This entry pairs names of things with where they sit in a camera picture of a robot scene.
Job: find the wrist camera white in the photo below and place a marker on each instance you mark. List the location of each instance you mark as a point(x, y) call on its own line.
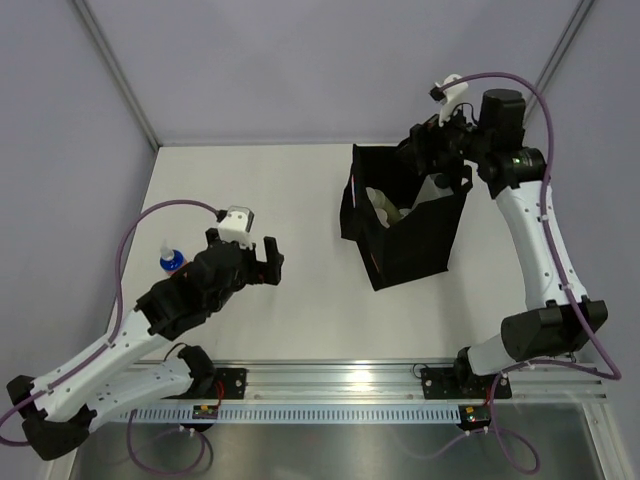
point(449, 94)
point(234, 226)

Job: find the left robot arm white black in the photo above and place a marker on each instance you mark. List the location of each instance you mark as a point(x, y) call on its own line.
point(62, 409)

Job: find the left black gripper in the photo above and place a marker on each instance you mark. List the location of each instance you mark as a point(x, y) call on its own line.
point(263, 272)

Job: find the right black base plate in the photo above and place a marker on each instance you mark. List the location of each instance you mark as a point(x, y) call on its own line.
point(441, 383)

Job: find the orange spray bottle blue top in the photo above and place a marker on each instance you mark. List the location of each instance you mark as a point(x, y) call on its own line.
point(171, 260)

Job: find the green frosted bottle beige cap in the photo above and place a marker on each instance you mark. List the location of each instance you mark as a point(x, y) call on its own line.
point(379, 200)

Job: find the white slotted cable duct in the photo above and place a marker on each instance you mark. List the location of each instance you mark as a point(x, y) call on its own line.
point(302, 414)

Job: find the aluminium mounting rail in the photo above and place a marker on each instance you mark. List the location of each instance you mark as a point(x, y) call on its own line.
point(347, 382)

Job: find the aluminium corner post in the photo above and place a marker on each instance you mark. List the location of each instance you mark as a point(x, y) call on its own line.
point(104, 50)
point(546, 34)

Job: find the black canvas bag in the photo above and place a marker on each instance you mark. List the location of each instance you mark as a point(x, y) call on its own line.
point(418, 245)

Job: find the white bottle grey cap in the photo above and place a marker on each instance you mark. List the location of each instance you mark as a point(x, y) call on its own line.
point(434, 186)

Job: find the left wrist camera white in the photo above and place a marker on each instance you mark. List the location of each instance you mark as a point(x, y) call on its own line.
point(234, 226)

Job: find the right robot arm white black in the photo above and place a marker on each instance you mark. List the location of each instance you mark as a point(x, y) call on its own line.
point(560, 317)

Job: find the beige pump bottle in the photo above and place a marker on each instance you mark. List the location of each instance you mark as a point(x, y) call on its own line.
point(383, 217)

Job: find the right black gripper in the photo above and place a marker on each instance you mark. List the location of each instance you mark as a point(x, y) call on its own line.
point(424, 137)

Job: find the left aluminium corner post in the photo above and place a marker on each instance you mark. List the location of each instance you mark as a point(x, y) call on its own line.
point(104, 50)

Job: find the right aluminium corner post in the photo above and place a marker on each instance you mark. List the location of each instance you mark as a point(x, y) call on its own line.
point(546, 34)

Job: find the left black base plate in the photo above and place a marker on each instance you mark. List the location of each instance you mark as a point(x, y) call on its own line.
point(233, 381)

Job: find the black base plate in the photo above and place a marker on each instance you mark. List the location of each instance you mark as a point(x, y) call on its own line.
point(233, 381)
point(441, 383)

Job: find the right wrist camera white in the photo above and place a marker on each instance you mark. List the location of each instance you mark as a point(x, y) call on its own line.
point(449, 94)

